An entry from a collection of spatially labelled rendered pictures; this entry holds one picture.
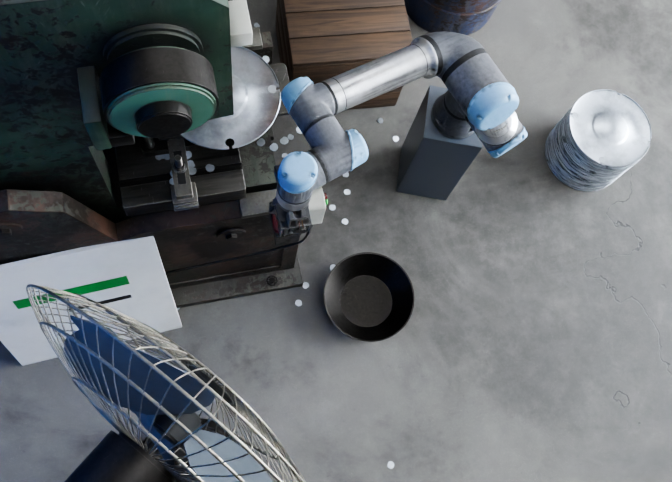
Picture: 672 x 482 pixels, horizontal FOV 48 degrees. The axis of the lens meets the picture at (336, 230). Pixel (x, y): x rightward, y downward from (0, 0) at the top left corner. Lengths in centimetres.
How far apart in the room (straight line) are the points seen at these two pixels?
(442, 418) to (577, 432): 45
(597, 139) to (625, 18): 75
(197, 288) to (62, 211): 85
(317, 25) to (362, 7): 17
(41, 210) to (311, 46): 111
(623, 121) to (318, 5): 111
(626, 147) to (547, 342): 71
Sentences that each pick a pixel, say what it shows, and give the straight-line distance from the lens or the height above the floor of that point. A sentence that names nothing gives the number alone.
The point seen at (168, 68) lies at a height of 142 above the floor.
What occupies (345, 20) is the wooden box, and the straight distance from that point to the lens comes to 258.
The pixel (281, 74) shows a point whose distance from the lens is 196.
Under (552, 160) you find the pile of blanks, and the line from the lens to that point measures 287.
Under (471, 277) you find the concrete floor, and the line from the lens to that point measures 267.
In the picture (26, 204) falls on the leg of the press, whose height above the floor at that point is 88.
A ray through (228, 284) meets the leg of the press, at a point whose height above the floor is 3.
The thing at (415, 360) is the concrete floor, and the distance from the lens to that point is 256.
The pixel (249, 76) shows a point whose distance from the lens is 195.
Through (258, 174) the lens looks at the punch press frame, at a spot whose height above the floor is 64.
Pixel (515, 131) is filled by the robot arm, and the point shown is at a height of 69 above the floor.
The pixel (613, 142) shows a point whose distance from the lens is 276.
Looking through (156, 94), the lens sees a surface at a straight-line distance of 123.
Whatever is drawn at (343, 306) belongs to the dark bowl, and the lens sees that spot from 256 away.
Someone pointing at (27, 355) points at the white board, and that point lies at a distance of 253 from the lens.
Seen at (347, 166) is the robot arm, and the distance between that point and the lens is 154.
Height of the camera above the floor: 248
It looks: 71 degrees down
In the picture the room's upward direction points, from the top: 19 degrees clockwise
